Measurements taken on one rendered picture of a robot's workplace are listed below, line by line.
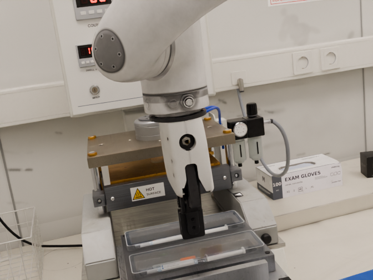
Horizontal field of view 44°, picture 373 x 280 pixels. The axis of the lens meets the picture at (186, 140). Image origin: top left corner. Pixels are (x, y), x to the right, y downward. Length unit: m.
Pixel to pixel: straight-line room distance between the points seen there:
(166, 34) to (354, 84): 1.28
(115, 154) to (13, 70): 0.63
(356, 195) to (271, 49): 0.53
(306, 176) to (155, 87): 0.90
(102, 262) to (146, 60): 0.39
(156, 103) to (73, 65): 0.47
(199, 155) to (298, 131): 1.06
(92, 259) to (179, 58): 0.38
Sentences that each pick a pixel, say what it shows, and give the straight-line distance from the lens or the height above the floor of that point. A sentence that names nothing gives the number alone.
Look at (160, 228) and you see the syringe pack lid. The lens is 0.74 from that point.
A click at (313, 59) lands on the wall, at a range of 1.55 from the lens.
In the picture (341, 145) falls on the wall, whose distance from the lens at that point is 1.71.
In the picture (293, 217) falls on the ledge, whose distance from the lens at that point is 1.29.
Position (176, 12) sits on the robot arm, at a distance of 0.46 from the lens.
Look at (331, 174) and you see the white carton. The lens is 1.43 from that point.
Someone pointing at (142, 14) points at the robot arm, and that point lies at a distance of 0.47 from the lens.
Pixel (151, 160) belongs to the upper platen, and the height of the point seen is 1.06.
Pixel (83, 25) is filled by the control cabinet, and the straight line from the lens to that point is 1.01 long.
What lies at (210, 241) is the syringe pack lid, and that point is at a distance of 0.68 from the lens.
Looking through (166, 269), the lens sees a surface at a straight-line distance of 0.63.
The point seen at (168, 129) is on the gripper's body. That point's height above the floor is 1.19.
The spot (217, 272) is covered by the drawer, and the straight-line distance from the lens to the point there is 0.59.
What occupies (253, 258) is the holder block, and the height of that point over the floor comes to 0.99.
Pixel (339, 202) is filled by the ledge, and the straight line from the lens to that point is 1.35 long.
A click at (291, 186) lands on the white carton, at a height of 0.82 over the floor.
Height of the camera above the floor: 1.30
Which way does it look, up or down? 13 degrees down
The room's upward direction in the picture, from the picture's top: 7 degrees counter-clockwise
